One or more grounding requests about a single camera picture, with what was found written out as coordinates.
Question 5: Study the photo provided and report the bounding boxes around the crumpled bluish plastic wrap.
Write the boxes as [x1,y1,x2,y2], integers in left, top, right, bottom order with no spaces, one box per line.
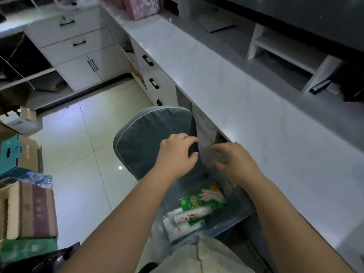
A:
[25,171,54,190]

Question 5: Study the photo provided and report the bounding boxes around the plain brown cardboard box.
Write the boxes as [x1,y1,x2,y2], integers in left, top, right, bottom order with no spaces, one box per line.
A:
[17,136,44,173]

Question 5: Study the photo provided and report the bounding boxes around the person's beige clothing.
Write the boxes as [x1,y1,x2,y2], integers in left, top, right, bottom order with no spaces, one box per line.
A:
[153,234,255,273]

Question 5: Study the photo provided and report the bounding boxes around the white tube with orange print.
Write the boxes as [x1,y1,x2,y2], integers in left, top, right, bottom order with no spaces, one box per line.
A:
[173,205,213,225]

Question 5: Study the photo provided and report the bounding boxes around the white flat box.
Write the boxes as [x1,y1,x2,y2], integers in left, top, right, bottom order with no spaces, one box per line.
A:
[163,210,206,243]

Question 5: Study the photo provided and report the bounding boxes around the person's left hand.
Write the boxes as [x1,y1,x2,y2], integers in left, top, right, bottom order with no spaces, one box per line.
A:
[154,133,199,180]

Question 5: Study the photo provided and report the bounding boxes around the white cardboard box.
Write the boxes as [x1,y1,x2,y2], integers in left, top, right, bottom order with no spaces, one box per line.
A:
[0,107,44,137]

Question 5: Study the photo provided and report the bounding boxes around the white open shelf unit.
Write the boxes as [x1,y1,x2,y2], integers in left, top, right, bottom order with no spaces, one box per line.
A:
[247,23,345,93]

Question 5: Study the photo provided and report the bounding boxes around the dark raised counter ledge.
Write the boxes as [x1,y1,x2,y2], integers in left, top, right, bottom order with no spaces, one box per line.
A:
[220,0,364,59]

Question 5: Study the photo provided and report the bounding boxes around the clear plastic bag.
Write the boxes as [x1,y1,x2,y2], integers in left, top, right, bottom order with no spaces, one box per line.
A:
[152,143,258,249]

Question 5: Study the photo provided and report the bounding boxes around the green flat box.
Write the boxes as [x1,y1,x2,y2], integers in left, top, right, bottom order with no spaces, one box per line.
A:
[0,238,58,265]

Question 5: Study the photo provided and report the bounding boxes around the white under-counter drawer cabinet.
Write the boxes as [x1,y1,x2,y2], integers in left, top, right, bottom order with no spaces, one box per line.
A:
[129,36,179,107]

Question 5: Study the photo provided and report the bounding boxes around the green glove packet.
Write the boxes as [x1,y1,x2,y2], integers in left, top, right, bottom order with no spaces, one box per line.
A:
[179,183,228,225]

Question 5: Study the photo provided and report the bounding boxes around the thin cable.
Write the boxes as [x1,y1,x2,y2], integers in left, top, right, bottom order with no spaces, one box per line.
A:
[0,33,36,90]

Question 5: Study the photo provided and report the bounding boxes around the white flat tray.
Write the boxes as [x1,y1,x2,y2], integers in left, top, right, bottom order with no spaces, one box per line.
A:
[196,12,237,33]

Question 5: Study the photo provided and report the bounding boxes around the black bag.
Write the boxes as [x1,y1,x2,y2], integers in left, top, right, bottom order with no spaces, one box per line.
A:
[33,242,81,273]

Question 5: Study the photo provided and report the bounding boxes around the white open cubby shelf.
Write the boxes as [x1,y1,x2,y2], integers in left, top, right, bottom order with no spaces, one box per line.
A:
[0,25,76,112]

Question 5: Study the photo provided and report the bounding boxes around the person's right hand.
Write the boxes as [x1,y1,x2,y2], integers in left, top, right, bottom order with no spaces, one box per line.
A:
[212,142,264,189]

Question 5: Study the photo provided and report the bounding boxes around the person's right forearm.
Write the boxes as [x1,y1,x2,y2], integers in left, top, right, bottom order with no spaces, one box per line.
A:
[244,177,356,273]

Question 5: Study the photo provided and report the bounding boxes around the brown carton with purple stripe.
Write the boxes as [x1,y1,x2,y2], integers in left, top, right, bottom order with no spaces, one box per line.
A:
[0,181,59,241]

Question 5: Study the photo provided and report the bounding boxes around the person's left forearm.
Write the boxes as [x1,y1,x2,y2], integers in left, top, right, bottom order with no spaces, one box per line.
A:
[60,168,182,273]

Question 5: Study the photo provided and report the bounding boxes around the black flat device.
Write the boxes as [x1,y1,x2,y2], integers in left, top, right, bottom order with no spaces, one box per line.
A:
[309,79,333,95]

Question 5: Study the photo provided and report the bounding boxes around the pink patterned box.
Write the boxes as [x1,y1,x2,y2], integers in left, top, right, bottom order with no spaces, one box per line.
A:
[122,0,160,21]

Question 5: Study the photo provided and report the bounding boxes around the grey chair cushion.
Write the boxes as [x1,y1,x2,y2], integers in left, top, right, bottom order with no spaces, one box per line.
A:
[113,106,200,181]

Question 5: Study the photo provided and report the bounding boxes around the teal cardboard box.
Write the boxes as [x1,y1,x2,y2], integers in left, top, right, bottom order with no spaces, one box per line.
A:
[0,135,24,176]

